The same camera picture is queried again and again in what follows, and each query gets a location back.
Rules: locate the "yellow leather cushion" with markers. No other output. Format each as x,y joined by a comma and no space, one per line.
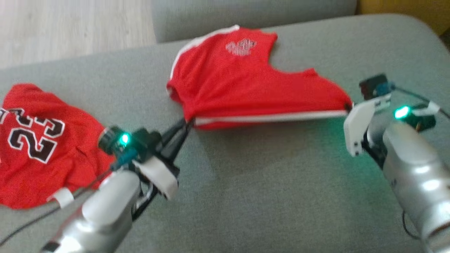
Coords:
404,8

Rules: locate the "red Bulls 23 jersey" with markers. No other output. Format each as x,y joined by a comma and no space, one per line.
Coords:
52,168

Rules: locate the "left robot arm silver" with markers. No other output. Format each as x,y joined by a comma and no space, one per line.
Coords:
105,203

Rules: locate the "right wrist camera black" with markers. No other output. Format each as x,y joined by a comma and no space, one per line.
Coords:
374,86

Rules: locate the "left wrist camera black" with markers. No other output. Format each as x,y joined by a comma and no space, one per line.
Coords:
114,140

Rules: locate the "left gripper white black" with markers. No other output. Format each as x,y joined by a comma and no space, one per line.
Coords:
158,172

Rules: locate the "grey sofa back cushion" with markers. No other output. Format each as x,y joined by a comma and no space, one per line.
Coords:
218,14

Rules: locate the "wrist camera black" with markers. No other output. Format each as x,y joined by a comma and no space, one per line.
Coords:
374,86
114,140

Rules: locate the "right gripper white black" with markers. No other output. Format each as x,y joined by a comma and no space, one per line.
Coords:
358,123

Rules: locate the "grey fabric sofa seat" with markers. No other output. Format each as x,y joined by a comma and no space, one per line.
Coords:
267,182

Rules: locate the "red shorts with white stripe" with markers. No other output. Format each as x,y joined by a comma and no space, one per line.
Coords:
246,84

